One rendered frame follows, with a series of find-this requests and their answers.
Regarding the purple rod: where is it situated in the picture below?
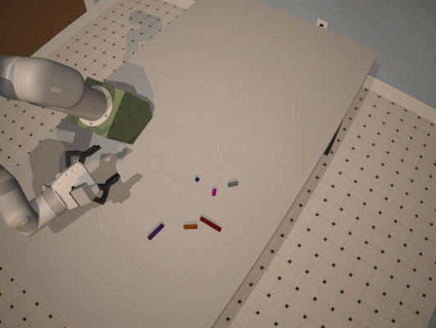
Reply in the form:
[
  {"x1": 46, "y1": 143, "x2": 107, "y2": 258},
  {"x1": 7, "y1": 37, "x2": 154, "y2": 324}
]
[{"x1": 148, "y1": 224, "x2": 164, "y2": 240}]

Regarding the dark red rod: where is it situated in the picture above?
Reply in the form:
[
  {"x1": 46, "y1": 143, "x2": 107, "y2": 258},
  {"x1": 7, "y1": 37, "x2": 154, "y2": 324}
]
[{"x1": 200, "y1": 216, "x2": 221, "y2": 232}]

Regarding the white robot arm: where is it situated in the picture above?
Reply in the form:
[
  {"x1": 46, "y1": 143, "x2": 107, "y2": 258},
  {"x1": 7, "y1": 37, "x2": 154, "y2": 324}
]
[{"x1": 0, "y1": 54, "x2": 114, "y2": 237}]

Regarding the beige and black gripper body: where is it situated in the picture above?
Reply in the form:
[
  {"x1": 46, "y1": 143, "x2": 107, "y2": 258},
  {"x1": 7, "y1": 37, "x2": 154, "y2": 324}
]
[{"x1": 50, "y1": 160, "x2": 100, "y2": 210}]

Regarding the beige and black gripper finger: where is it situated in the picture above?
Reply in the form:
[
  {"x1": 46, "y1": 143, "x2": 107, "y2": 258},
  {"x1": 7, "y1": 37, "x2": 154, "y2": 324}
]
[
  {"x1": 66, "y1": 145, "x2": 101, "y2": 169},
  {"x1": 93, "y1": 173, "x2": 120, "y2": 205}
]

